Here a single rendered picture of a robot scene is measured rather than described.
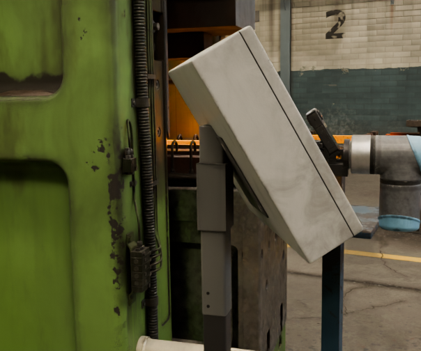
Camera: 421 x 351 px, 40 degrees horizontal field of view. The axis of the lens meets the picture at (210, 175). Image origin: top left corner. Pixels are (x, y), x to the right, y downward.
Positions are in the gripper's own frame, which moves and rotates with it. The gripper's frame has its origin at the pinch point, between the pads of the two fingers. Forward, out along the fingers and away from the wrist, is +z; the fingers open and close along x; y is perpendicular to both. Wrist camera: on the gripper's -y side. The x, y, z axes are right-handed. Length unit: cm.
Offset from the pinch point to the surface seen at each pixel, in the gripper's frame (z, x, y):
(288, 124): -17, -71, -9
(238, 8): 4.0, -10.4, -30.8
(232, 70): -11, -74, -15
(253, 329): -0.4, -16.1, 40.5
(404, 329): -40, 139, 100
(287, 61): 121, 795, -59
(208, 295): -3, -60, 17
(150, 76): 17.3, -29.6, -15.8
